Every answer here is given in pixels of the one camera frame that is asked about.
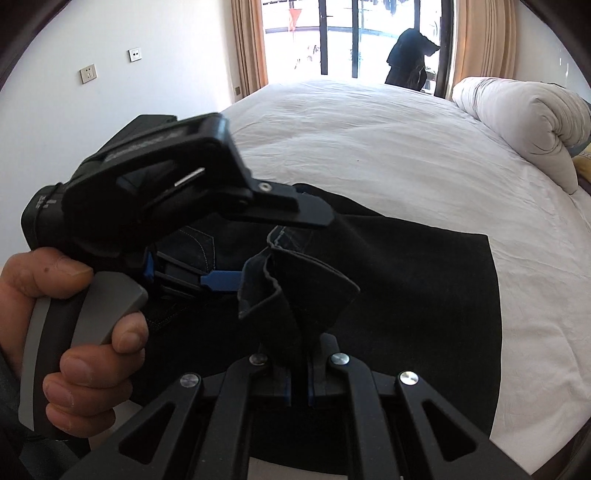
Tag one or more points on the black hanging coat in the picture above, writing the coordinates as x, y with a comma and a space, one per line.
411, 60

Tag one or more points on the person's left hand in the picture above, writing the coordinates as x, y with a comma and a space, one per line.
92, 369

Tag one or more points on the bed with white sheet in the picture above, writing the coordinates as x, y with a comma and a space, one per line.
369, 138

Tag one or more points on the beige curtain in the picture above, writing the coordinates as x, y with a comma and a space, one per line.
249, 46
485, 41

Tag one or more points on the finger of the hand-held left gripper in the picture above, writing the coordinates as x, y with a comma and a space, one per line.
291, 207
221, 281

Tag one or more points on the white wall switch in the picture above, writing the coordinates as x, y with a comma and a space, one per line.
135, 54

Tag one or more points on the white wall socket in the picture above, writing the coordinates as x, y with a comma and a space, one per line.
88, 74

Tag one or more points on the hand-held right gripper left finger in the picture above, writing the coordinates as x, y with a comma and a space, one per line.
231, 415

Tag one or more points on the yellow pillow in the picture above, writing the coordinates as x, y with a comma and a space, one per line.
584, 153

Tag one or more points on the rolled white duvet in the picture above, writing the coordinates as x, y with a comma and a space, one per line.
521, 120

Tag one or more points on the red hanging cloth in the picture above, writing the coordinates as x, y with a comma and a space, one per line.
293, 18

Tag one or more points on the glass balcony door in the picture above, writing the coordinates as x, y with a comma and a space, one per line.
341, 41

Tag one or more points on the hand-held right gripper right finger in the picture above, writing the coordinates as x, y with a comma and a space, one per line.
369, 415

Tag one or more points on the black denim pants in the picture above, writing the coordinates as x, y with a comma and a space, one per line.
415, 300

